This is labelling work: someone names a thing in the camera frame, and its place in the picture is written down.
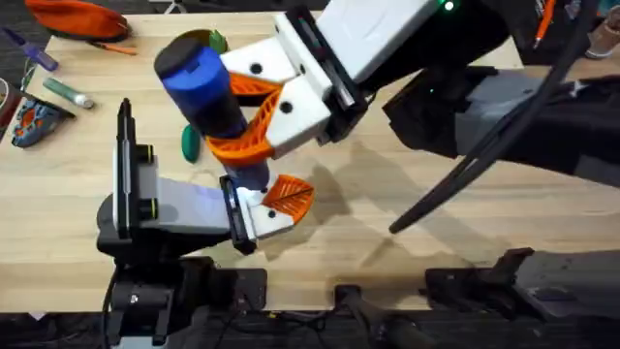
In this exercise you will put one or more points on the green grey tube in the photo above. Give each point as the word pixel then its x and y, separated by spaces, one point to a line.
pixel 68 92

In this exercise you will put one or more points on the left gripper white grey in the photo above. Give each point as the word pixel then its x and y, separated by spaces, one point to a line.
pixel 189 203

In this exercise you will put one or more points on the blue orange grey tool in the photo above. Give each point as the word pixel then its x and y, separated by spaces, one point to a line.
pixel 34 121

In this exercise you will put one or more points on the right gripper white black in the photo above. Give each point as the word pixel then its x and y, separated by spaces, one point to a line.
pixel 368 34

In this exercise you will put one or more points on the black upright left wrist plate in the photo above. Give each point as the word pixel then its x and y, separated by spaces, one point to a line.
pixel 125 165

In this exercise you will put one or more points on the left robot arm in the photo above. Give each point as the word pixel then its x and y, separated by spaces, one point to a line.
pixel 145 300

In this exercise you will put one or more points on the dark green toy vegetable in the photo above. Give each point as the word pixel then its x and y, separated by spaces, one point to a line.
pixel 190 144

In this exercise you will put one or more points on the blue electric screwdriver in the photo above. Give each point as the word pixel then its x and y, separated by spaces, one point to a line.
pixel 198 82

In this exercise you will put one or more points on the brown object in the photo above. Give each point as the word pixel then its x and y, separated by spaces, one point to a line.
pixel 605 39

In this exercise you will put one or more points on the black rail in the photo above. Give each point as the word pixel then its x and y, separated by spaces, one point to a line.
pixel 310 332

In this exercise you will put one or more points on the orange soft zip bag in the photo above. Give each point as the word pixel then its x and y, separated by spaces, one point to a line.
pixel 77 17

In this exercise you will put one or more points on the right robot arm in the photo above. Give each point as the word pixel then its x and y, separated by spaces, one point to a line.
pixel 557 126

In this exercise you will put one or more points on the dark round box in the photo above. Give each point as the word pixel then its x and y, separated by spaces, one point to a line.
pixel 5 99

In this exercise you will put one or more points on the purple marker pen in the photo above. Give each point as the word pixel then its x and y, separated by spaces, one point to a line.
pixel 34 50

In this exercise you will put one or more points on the orange pen with black tip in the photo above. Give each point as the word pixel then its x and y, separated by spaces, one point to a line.
pixel 545 22

